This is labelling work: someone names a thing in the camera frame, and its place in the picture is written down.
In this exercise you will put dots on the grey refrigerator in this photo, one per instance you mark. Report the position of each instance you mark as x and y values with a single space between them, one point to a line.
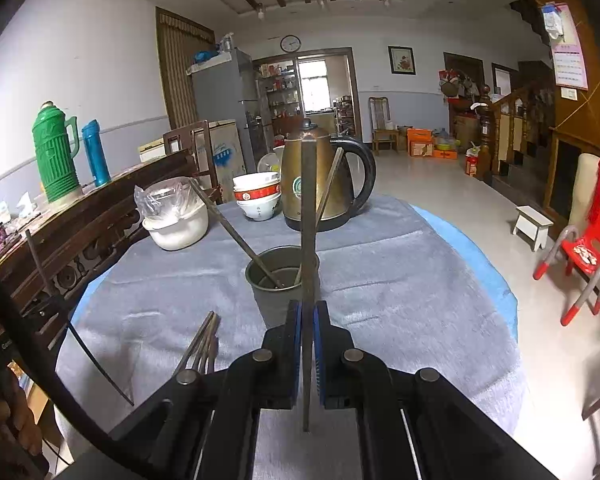
220 90

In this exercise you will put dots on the shelf with bottles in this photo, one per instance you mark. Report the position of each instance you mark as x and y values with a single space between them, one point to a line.
277 90

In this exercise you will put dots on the dark wooden chair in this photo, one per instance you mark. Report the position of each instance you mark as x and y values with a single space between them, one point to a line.
80 230
180 137

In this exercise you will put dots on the green thermos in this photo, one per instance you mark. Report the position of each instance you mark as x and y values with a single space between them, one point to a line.
55 160

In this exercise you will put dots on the wall calendar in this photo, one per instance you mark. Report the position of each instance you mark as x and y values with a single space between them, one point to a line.
570 65

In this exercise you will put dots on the white porcelain bowl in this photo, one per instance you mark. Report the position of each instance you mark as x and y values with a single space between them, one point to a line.
255 180

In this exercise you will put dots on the wall clock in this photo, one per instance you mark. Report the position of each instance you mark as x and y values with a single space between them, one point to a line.
290 43

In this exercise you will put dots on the grey metal chopstick holder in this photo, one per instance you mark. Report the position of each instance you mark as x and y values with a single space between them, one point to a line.
272 305

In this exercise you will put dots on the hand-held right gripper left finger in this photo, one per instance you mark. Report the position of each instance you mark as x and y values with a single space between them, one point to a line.
292 350

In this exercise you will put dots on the wooden stair railing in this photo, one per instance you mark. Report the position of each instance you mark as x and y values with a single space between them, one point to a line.
505 125

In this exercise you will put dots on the white bowl with red emblem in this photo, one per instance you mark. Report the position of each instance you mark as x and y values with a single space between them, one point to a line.
259 210

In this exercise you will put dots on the white plastic basin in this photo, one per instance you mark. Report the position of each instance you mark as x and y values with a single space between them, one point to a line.
175 235

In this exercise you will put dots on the red canister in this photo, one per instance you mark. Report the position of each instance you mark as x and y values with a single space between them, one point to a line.
472 165

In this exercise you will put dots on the light wooden chair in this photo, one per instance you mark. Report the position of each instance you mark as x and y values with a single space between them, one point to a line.
380 110

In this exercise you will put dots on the small white stool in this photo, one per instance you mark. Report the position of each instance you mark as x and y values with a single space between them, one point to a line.
532 217

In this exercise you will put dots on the framed wall picture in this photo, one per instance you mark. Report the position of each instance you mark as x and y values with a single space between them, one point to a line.
401 60

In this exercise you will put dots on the plastic-wrapped steel bowl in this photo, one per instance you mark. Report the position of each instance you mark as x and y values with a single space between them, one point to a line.
167 200

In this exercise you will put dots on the gold electric kettle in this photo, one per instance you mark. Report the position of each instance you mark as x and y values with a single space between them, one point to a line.
291 210

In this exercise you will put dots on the blue table cover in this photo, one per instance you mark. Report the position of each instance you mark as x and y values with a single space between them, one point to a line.
480 270

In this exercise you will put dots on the blue thermos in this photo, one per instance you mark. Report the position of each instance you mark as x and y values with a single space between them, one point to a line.
96 155

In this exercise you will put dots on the red banded porcelain bowl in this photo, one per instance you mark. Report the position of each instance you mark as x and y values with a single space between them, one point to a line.
257 194

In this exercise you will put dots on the orange cardboard box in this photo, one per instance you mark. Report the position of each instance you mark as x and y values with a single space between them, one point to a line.
420 142

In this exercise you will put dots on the person's left hand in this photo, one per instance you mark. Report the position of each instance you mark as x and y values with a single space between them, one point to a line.
17 415

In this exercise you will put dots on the metal kitchen rack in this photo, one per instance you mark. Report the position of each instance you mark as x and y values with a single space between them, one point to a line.
344 115

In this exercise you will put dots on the brown striped curtain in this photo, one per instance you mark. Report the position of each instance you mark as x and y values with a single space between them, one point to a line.
180 70

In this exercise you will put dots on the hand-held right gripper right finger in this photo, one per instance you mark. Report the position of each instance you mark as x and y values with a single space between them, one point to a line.
321 350

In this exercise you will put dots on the grey tablecloth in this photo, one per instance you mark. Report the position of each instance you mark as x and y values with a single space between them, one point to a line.
405 310

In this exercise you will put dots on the white chest freezer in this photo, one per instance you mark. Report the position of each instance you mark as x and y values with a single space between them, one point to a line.
227 155

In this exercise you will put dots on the red plastic chair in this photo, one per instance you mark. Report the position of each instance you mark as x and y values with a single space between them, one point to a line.
587 240

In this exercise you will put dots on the white fan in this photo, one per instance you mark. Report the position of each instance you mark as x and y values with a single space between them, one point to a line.
269 162

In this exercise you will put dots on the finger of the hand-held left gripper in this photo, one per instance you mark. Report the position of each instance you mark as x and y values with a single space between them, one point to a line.
52 317

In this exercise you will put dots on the blue plastic bag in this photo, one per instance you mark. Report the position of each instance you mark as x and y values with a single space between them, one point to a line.
205 55

